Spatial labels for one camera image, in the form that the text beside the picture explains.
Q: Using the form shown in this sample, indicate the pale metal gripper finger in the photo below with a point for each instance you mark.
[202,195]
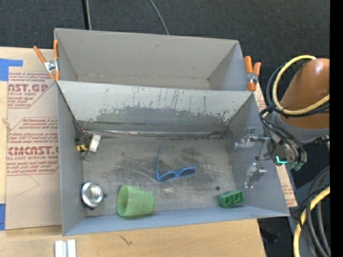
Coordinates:
[257,170]
[251,135]

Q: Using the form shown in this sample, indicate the green toy block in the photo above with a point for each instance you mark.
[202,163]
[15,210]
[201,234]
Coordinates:
[231,199]

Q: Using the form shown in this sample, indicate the blue sunglasses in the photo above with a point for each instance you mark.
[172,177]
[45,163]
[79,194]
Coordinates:
[175,173]

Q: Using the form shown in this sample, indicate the grey metal bin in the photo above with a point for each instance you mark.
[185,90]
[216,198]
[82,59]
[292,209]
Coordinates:
[160,157]

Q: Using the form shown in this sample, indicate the green plastic cup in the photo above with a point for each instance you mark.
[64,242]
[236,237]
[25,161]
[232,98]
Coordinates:
[136,202]

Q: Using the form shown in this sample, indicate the white tape roll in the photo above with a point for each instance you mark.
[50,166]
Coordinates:
[94,143]

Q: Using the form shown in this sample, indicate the shiny silver round cup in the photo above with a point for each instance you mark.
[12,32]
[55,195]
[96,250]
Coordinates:
[92,195]

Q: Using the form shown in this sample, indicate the brown cardboard board red print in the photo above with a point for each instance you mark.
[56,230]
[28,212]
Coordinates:
[29,132]

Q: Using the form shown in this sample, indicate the black cylinder on white bracket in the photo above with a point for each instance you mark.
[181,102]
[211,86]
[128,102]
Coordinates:
[324,139]

